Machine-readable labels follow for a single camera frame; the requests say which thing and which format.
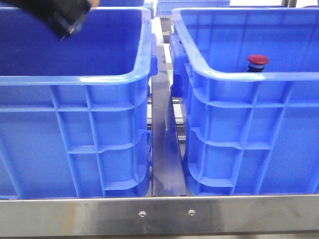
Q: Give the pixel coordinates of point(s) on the steel shelf rail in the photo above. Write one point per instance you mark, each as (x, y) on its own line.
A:
(159, 216)

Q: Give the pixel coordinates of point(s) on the large blue plastic bin right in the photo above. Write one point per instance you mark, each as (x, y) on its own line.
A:
(249, 133)

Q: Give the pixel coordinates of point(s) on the large blue plastic bin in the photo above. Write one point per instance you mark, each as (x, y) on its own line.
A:
(249, 133)
(73, 112)

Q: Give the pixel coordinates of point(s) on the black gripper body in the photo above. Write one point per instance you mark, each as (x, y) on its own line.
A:
(64, 17)

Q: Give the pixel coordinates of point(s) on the red mushroom push button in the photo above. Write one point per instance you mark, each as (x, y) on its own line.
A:
(257, 63)

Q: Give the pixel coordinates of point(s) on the low blue crate far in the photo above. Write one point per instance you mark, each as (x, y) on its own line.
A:
(164, 7)

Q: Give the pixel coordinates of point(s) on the large blue plastic bin left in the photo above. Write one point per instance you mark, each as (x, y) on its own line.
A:
(73, 112)

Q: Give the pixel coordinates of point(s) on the steel centre divider bar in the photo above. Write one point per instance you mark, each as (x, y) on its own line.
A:
(168, 176)

